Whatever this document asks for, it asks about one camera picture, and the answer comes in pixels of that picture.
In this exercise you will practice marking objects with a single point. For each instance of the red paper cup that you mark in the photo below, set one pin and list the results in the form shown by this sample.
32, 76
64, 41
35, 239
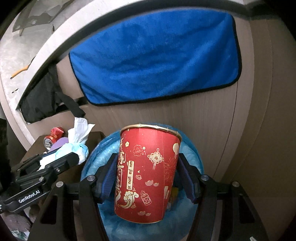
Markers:
145, 171

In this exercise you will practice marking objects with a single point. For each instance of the glass range hood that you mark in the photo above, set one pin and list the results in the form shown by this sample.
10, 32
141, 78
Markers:
39, 13

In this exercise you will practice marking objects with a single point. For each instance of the black frying pan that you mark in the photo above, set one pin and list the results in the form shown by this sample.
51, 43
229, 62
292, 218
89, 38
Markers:
21, 70

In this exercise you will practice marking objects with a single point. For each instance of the blue towel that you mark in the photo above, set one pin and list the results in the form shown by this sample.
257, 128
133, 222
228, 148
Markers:
158, 55

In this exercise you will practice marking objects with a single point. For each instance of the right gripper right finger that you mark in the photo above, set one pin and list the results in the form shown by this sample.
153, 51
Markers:
224, 211

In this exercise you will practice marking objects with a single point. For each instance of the blue lined trash bin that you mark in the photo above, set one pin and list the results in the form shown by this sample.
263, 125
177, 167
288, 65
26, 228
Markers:
180, 210

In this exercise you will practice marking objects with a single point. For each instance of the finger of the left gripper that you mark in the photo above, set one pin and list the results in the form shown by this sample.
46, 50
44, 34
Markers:
64, 163

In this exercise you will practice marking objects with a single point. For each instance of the black bag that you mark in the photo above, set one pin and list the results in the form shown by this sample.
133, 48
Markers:
45, 98

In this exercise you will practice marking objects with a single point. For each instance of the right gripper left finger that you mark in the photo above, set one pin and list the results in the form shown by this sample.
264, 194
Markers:
56, 218

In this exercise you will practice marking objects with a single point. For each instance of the purple round pad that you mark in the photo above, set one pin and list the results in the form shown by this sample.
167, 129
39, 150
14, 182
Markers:
59, 143

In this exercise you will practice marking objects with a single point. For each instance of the red soda can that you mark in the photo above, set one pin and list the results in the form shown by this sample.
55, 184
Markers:
55, 134

